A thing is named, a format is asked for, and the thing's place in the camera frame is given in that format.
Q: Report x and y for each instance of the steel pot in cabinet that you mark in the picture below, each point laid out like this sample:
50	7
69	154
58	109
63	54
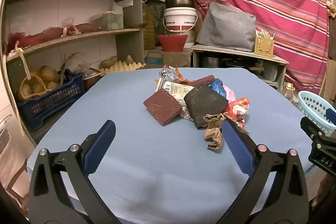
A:
211	61

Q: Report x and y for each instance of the blue plastic bag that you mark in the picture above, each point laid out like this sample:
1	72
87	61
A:
218	87

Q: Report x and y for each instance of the green label wrapper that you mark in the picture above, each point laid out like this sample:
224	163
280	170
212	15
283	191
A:
176	88

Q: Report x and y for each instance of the orange snack packet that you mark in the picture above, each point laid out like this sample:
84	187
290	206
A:
182	79

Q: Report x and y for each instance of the small brown wicker basket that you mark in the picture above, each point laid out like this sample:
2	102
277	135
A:
90	81

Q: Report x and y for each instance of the light blue plastic basket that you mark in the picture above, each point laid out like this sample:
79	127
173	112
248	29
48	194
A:
312	106

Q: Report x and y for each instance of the silver and red wrapper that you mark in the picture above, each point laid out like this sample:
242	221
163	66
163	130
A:
168	74

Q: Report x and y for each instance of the small round potato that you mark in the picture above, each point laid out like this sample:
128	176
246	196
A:
129	59

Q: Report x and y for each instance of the small oil bottle yellow cap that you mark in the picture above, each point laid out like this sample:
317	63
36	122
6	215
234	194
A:
290	94

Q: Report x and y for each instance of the bunch of wooden chopsticks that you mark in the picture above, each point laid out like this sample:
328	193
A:
263	33

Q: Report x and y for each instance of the grey fabric cover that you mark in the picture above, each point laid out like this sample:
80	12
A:
225	27

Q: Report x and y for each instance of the red striped cloth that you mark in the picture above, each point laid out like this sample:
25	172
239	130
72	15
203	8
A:
275	3

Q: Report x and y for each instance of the large cooking oil bottle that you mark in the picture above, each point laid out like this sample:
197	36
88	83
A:
149	27

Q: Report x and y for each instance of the pink foil-lined wrapper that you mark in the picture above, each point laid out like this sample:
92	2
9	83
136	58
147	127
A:
229	94

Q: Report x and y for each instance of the silver foil scrap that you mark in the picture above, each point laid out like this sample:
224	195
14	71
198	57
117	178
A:
187	113

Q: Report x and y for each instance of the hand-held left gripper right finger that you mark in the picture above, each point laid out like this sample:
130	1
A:
236	145

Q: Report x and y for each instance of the red cartoon snack wrapper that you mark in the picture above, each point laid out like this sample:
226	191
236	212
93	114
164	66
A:
236	108

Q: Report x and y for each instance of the white plastic bucket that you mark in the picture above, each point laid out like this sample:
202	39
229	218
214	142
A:
179	22

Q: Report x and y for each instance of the cardboard box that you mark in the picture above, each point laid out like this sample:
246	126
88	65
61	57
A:
168	58

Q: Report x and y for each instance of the yellow egg tray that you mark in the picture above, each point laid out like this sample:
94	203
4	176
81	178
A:
123	67

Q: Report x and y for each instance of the white plastic rack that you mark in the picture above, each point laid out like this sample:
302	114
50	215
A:
6	134

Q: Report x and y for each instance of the dark red scouring pad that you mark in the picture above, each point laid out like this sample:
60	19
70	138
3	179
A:
162	107

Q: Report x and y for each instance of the maroon bar wrapper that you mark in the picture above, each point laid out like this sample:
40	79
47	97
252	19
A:
202	80

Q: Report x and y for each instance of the black ribbed packet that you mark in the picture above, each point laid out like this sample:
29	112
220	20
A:
204	106

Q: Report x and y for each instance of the red woven basket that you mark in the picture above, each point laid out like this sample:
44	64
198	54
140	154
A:
172	43

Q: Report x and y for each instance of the grey plastic container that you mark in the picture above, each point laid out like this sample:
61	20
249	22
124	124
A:
270	72

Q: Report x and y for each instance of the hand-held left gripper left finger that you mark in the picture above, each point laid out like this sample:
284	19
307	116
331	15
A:
101	145

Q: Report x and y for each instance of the sweet potato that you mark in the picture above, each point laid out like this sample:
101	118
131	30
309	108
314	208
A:
88	27

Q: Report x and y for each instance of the pile of potatoes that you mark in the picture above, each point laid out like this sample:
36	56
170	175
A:
48	73

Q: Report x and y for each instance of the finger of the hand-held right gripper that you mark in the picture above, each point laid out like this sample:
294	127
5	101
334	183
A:
313	129
331	115

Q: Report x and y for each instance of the dark blue plastic crate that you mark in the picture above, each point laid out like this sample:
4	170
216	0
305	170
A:
52	106

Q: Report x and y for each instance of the black pan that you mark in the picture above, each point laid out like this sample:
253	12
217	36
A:
236	63

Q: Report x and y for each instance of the brown crumpled paper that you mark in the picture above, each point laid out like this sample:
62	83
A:
214	132

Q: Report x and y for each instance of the long potato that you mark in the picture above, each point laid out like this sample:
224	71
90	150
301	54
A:
108	62

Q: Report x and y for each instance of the clear plastic container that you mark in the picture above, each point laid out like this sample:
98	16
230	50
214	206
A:
107	20

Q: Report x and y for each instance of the yellow perforated utensil holder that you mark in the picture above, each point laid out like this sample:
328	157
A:
263	47

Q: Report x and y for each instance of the wooden cabinet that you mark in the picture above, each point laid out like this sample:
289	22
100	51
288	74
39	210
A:
236	54

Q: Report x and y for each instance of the red mesh bag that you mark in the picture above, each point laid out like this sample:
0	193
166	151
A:
34	37

